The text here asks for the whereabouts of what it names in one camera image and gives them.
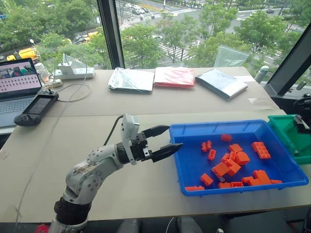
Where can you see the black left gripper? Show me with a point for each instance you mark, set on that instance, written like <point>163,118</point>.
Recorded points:
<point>139,151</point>

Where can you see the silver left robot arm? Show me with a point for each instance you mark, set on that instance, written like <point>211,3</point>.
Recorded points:
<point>82,174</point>

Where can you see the blue plastic bin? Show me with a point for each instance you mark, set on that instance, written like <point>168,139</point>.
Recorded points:
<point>194,165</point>

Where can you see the green plastic bin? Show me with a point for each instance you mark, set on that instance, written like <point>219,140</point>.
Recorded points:
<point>284,131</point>

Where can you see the orange cross-shaped brick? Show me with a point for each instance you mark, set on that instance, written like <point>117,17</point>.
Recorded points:
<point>206,146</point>

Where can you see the small orange brick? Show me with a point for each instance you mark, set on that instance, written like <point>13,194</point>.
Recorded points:
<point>206,179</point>
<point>212,154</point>
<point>226,137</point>

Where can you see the flat orange brick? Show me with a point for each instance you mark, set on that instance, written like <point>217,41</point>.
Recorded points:
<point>246,179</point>
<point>276,181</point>
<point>195,188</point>

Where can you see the large orange brick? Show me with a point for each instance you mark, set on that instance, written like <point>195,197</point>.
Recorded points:
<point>262,176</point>
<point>219,169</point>

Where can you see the red plastic bag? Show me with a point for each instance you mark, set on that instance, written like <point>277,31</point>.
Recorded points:
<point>174,77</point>

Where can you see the orange building brick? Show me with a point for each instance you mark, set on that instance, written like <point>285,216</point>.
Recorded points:
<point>235,147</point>
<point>226,157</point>
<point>237,184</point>
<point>224,185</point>
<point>255,182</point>
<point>234,168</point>

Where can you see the small grey metal piece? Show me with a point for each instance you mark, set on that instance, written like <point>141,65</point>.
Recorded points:
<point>221,179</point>

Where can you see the blue silver foil bag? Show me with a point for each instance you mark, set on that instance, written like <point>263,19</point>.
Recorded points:
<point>219,83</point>

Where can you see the orange rounded brick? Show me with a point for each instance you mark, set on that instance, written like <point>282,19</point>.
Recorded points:
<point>242,158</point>

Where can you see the long orange studded brick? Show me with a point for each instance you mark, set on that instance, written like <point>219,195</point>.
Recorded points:
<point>261,150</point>

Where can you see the white power strip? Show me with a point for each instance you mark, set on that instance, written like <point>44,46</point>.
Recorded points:
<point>80,72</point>

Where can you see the clear triangular plastic piece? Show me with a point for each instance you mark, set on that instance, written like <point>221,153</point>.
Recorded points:
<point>75,61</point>

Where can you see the black window pillar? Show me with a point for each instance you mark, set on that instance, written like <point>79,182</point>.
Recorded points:
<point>110,34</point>

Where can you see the white charger plug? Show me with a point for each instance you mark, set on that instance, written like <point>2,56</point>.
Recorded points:
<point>65,68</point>

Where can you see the white mouse-shaped object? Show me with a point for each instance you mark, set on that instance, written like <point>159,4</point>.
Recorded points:
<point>54,83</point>

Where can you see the grey bottle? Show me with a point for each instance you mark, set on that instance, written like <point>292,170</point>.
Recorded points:
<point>261,74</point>

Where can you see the black handheld controller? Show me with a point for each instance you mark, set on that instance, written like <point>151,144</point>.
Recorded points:
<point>36,108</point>

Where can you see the clear plastic cup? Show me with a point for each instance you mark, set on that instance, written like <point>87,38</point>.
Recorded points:
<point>40,70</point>

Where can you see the black grey machine part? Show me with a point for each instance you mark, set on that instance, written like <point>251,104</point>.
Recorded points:
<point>303,121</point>

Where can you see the red object under table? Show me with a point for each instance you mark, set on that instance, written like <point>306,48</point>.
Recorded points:
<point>42,228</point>

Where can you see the grey laptop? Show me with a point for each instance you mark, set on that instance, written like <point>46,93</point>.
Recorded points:
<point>14,104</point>

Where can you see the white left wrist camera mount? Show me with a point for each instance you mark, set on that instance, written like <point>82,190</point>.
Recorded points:
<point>128,126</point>

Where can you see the slanted black window frame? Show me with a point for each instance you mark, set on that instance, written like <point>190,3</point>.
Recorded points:
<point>289,65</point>

